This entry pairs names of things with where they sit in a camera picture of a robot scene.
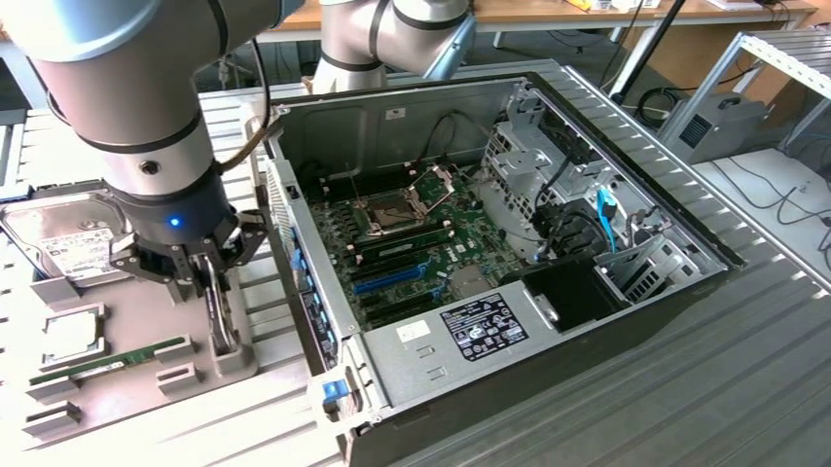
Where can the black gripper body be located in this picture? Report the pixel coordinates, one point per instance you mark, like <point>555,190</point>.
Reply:
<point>175,219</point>

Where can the graphics card with metal bracket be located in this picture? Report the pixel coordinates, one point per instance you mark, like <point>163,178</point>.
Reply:
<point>220,316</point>

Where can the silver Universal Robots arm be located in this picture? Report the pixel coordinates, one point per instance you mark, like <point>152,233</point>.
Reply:
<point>129,97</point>

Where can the grey parts rack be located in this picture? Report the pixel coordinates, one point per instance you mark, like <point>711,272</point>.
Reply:
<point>136,331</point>

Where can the silver hard disk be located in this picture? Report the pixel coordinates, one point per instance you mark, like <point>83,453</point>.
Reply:
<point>59,243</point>

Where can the green RAM stick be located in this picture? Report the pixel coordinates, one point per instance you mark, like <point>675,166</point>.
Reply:
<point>139,354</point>

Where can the silver CPU chip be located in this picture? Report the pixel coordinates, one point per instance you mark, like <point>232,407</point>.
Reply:
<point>71,338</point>

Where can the CPU socket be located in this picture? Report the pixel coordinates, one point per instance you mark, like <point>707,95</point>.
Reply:
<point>389,211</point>

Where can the blue expansion slot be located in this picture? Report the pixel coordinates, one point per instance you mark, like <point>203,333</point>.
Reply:
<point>389,278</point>

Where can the blue disk caddy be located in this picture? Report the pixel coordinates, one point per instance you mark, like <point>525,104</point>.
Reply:
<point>13,194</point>

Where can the black installed RAM stick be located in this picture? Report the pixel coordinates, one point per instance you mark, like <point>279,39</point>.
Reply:
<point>403,243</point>

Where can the metal socket cover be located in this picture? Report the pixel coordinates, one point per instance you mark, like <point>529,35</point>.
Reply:
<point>431,182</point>

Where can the green motherboard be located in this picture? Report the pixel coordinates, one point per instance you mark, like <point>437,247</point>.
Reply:
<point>453,253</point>

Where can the blue case latch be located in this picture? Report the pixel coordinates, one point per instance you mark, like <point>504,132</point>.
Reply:
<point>332,391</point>

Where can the grey power supply unit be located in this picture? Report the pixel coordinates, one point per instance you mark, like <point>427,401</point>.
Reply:
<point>415,360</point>

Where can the open black PC case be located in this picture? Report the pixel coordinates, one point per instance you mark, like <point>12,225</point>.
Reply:
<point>415,374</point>

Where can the wooden desk with white legs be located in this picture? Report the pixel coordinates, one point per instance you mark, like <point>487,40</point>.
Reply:
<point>292,24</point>

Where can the metal disk bay cage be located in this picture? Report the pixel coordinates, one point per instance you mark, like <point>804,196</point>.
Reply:
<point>519,160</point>

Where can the wooden desk with clutter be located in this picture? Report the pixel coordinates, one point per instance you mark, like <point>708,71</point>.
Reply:
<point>552,14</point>

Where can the orange white small box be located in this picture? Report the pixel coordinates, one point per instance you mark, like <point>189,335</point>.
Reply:
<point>584,4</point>

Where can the black stand pole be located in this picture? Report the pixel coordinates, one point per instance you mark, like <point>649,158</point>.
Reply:
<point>655,34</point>

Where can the grey control box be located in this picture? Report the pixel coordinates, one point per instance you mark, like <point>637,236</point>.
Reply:
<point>734,126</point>

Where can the grey box with vent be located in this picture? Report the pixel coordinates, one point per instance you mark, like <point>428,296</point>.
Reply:
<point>779,53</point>

